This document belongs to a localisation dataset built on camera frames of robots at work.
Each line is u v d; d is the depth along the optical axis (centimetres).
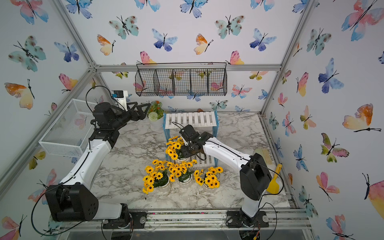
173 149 75
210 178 71
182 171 76
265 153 99
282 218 76
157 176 72
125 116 65
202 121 79
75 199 40
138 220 73
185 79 98
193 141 62
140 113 67
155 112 100
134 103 77
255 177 45
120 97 63
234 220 74
